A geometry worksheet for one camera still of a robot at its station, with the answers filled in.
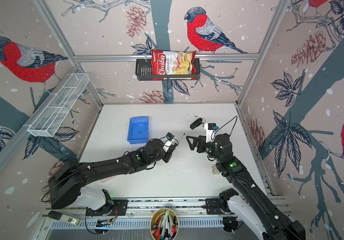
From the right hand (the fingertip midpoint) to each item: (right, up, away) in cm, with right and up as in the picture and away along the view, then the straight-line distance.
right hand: (190, 139), depth 75 cm
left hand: (-8, -5, +4) cm, 11 cm away
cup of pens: (-12, -35, -11) cm, 39 cm away
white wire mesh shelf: (-70, +8, -4) cm, 71 cm away
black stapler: (+7, +6, +30) cm, 31 cm away
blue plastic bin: (-35, +2, +30) cm, 46 cm away
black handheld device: (-60, -35, -7) cm, 70 cm away
